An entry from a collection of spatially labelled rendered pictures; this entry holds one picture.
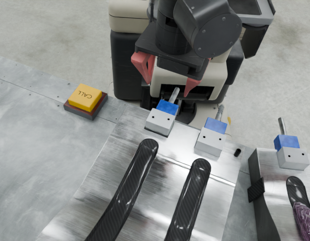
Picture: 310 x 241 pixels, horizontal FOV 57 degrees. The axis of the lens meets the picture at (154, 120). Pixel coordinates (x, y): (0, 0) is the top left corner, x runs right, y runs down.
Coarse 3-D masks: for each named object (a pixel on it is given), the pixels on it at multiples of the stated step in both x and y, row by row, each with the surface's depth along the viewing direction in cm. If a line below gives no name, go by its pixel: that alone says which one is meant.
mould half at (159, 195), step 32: (128, 128) 58; (192, 128) 59; (96, 160) 54; (128, 160) 54; (160, 160) 54; (192, 160) 54; (224, 160) 55; (96, 192) 50; (160, 192) 51; (224, 192) 51; (64, 224) 43; (128, 224) 46; (160, 224) 47; (224, 224) 48
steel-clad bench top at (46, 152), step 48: (0, 96) 71; (48, 96) 72; (0, 144) 63; (48, 144) 64; (96, 144) 65; (240, 144) 68; (0, 192) 57; (48, 192) 58; (240, 192) 61; (0, 240) 52; (240, 240) 55
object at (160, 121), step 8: (176, 88) 64; (176, 96) 63; (160, 104) 60; (168, 104) 60; (152, 112) 57; (160, 112) 57; (168, 112) 59; (176, 112) 60; (152, 120) 56; (160, 120) 56; (168, 120) 56; (152, 128) 57; (160, 128) 56; (168, 128) 55; (168, 136) 58
